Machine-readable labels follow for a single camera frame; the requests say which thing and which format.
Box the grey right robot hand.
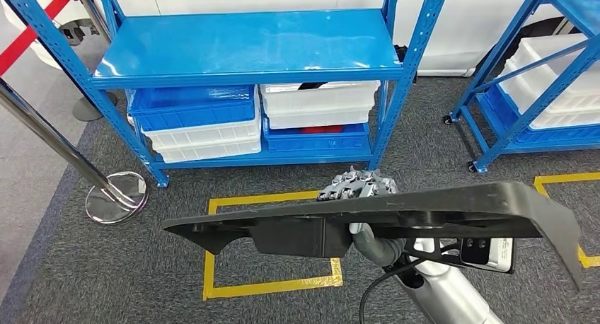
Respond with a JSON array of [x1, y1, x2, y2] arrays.
[[316, 166, 408, 268]]

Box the black plastic trim panel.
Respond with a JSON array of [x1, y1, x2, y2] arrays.
[[162, 181, 584, 292]]

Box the blue shelf rack with casters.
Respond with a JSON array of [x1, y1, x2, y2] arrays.
[[442, 0, 600, 174]]

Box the blue metal shelf rack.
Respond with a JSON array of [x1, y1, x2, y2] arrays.
[[0, 0, 452, 189]]

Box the blue plastic bin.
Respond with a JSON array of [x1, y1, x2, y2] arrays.
[[261, 117, 372, 153], [126, 85, 258, 133], [483, 83, 600, 146]]

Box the red item in bin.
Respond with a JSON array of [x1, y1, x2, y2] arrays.
[[299, 125, 347, 135]]

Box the white car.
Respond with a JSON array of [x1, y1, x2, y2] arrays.
[[0, 0, 600, 78]]

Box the red barrier belt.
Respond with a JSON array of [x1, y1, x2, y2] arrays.
[[0, 0, 72, 76]]

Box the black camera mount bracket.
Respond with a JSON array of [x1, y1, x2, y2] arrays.
[[403, 238, 465, 268]]

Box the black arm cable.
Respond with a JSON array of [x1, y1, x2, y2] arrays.
[[359, 258, 425, 324]]

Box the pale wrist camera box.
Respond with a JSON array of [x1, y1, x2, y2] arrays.
[[459, 237, 515, 274]]

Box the chrome stanchion post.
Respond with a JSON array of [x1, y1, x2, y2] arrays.
[[0, 77, 150, 225]]

